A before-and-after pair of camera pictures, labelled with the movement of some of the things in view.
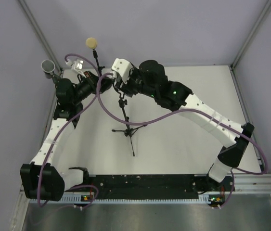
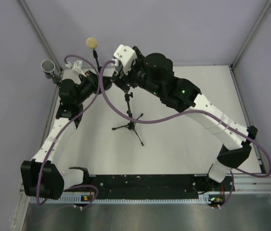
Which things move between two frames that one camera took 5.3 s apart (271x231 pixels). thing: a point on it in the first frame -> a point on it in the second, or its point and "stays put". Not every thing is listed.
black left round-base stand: (56, 78) stays put
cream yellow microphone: (91, 43) stays put
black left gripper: (90, 79) stays put
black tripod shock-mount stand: (129, 131) -> (131, 125)
